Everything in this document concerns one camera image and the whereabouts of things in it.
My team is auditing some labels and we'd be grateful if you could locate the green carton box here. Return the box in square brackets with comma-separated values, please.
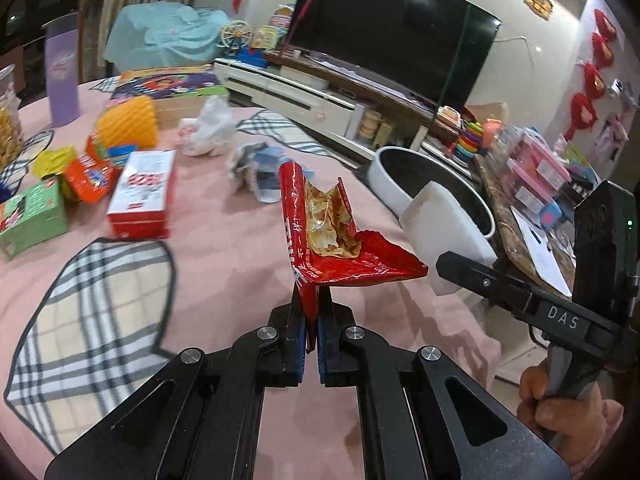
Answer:
[0, 176, 69, 261]

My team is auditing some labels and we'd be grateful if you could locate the white plastic bag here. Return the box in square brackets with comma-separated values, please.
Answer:
[178, 96, 236, 157]

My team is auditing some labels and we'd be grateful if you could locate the white wall device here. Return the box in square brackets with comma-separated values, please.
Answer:
[607, 77, 638, 106]

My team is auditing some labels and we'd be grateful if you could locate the plaid placemat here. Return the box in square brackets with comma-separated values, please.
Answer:
[4, 237, 177, 453]
[235, 108, 361, 168]

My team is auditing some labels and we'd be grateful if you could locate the ferris wheel toy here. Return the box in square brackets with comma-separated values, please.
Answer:
[218, 20, 271, 68]

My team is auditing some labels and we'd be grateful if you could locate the red and white box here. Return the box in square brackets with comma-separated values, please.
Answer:
[106, 149, 177, 240]

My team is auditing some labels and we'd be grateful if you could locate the colourful cartoon game box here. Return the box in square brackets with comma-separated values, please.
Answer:
[107, 65, 230, 128]

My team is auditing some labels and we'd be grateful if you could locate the rainbow stacking ring toy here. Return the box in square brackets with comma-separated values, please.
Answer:
[452, 119, 486, 163]

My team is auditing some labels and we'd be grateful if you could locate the purple tall carton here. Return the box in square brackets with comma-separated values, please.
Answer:
[44, 16, 82, 127]

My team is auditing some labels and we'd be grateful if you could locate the clear snack jar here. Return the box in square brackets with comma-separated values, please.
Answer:
[0, 64, 25, 171]

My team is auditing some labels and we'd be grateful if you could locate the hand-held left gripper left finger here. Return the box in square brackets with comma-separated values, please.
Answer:
[44, 294, 308, 480]

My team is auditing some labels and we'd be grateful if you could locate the red fan decoration string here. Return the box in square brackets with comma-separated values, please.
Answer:
[564, 7, 620, 142]

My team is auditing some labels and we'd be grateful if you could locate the pink tablecloth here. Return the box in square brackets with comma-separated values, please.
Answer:
[0, 77, 503, 480]

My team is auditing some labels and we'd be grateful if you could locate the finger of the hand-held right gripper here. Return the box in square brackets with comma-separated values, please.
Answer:
[436, 251, 538, 316]

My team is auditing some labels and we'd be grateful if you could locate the person's right forearm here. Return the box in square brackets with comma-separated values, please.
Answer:
[562, 395, 626, 480]

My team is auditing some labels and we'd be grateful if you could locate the person's right hand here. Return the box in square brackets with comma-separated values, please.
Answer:
[517, 364, 609, 454]

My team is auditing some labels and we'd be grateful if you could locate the orange snack packet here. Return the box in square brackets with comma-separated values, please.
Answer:
[62, 132, 140, 204]

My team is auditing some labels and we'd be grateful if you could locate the pink lidded storage box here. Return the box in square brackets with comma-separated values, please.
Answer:
[510, 180, 551, 217]
[510, 135, 572, 186]

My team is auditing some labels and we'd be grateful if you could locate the brown marble counter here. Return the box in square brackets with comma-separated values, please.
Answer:
[472, 152, 576, 301]

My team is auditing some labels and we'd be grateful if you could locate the yellow snack packet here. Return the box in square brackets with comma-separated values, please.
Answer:
[32, 146, 78, 178]

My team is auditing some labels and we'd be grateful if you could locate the blue plastic wrapper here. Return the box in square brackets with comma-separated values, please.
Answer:
[229, 141, 291, 204]

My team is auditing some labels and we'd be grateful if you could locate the glass sliding door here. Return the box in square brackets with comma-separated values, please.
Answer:
[0, 0, 101, 83]

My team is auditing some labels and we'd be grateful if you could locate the white foam block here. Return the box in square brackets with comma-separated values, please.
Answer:
[398, 181, 498, 296]

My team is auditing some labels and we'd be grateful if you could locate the red snack wrapper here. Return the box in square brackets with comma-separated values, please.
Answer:
[278, 160, 430, 356]

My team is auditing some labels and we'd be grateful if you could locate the white paper sheet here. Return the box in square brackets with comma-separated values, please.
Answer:
[512, 212, 573, 297]

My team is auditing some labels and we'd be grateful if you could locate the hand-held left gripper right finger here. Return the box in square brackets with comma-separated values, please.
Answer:
[316, 290, 572, 480]

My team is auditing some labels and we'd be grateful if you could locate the light blue cloth cover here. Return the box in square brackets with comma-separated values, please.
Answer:
[102, 2, 233, 73]

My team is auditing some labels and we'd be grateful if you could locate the colourful picture book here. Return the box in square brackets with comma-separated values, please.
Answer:
[250, 25, 281, 52]

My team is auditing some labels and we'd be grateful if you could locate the pink rod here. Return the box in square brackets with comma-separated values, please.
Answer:
[289, 0, 331, 61]

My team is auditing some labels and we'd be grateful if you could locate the black flat television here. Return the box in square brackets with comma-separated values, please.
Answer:
[280, 0, 502, 111]

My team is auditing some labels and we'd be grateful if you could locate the white television cabinet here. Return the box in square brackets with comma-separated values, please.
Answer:
[214, 49, 481, 181]

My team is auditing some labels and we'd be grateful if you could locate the cream round tins stack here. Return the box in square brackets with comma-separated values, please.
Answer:
[361, 111, 382, 142]

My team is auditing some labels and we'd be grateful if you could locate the round white trash bin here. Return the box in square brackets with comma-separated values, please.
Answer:
[367, 146, 497, 238]

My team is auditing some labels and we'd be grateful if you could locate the round-top toy box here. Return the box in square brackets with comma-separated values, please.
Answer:
[269, 4, 297, 36]

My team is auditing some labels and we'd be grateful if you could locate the green rod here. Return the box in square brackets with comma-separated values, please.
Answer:
[437, 4, 472, 111]

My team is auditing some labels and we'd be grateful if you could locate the gold and red wall decal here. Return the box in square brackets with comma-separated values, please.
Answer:
[522, 0, 555, 21]

